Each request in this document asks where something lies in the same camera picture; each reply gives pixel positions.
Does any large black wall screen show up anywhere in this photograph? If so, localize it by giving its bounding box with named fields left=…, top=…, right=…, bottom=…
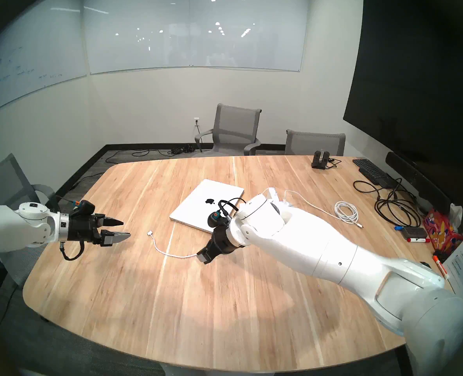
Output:
left=343, top=0, right=463, bottom=223

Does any colourful snack bag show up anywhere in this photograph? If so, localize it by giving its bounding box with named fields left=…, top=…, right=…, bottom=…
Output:
left=423, top=208, right=463, bottom=251

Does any black video sound bar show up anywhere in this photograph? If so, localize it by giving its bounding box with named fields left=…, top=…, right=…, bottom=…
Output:
left=385, top=151, right=451, bottom=215

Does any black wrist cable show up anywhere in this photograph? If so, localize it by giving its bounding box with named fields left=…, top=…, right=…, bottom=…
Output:
left=218, top=199, right=248, bottom=219
left=59, top=240, right=85, bottom=261

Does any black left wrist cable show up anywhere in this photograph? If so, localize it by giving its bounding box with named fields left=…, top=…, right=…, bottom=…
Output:
left=59, top=240, right=85, bottom=261

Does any glass whiteboard with blue writing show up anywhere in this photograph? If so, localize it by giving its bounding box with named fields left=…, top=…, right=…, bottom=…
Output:
left=0, top=0, right=88, bottom=119

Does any coiled white USB cable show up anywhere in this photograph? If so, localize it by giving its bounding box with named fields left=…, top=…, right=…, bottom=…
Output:
left=284, top=190, right=363, bottom=228

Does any thick black cable tangle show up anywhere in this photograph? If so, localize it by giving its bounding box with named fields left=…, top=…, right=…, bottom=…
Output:
left=374, top=179, right=422, bottom=228

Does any thin black floor cable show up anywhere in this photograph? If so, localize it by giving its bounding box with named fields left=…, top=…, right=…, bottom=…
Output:
left=105, top=148, right=169, bottom=164

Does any orange and white marker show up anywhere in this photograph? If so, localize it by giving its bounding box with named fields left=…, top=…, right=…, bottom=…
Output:
left=433, top=255, right=450, bottom=280

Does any white MagSafe charging cable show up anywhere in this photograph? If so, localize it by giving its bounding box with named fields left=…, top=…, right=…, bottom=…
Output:
left=147, top=188, right=271, bottom=258

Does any dark grey mesh office chair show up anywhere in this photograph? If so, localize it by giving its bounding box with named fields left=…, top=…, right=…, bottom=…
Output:
left=0, top=153, right=60, bottom=289

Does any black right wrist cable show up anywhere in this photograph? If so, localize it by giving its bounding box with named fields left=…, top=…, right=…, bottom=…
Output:
left=218, top=199, right=248, bottom=219

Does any grey mesh chair with armrests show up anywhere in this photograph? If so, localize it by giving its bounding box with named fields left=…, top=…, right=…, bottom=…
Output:
left=194, top=103, right=262, bottom=156

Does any black controller charging dock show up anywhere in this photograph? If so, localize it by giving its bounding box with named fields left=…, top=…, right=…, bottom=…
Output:
left=312, top=149, right=331, bottom=169

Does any thin black keyboard cable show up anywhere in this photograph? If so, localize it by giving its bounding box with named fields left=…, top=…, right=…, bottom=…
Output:
left=354, top=179, right=392, bottom=193

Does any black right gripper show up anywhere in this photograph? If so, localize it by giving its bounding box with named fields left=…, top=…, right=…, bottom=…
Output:
left=197, top=226, right=236, bottom=265

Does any black keyboard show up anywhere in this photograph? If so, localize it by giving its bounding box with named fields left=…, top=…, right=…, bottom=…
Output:
left=352, top=159, right=392, bottom=186

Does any silver MacBook laptop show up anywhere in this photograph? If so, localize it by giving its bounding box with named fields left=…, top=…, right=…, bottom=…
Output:
left=170, top=179, right=244, bottom=234

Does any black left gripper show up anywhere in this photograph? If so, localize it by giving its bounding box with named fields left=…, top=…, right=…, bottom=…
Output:
left=68, top=214, right=131, bottom=247

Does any wide glass whiteboard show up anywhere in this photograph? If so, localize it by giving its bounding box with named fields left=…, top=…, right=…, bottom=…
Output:
left=82, top=0, right=309, bottom=75

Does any grey mesh chair backrest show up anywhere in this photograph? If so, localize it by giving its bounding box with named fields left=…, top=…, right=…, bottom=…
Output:
left=286, top=129, right=346, bottom=156

